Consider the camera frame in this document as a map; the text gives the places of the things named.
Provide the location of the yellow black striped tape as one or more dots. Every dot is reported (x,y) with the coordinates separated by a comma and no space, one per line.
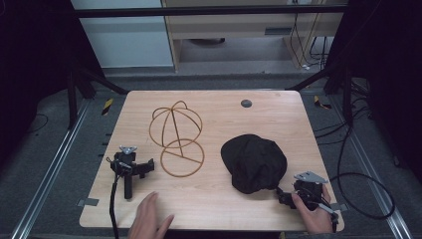
(107,107)
(321,103)

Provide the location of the person's right hand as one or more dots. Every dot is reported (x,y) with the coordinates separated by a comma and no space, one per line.
(315,219)

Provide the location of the person's left hand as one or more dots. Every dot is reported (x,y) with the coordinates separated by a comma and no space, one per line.
(146,219)

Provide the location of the light wooden desk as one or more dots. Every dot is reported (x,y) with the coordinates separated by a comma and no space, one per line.
(232,26)

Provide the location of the black curtain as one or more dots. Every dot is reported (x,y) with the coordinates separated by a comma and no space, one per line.
(36,66)
(384,66)

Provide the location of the black horizontal frame bar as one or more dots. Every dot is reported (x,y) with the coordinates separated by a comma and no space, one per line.
(199,12)

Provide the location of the white cabinet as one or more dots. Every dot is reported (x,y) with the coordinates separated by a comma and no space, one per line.
(126,40)

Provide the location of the white plug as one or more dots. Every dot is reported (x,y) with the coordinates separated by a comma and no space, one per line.
(306,67)

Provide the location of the grey metal table bracket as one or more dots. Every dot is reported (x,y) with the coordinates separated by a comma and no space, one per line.
(340,207)
(88,201)

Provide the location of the aluminium floor rail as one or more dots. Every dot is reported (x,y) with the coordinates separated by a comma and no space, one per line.
(375,179)
(49,169)

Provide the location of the grey round table grommet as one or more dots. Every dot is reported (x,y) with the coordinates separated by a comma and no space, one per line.
(246,103)

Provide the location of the black hat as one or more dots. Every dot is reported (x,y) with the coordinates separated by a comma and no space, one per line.
(253,162)

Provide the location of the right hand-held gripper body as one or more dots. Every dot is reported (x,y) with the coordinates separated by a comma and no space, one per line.
(310,191)

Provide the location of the black metal frame strut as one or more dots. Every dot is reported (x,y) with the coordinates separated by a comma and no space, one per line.
(99,81)
(331,78)

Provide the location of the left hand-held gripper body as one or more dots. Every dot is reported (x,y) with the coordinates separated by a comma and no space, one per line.
(127,166)

